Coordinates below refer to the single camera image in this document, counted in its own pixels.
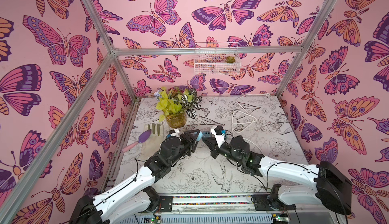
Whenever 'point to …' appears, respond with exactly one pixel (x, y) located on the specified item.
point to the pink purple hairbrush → (143, 138)
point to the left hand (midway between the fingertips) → (202, 133)
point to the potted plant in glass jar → (176, 105)
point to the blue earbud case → (199, 136)
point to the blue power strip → (206, 134)
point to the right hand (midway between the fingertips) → (204, 137)
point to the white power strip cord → (265, 94)
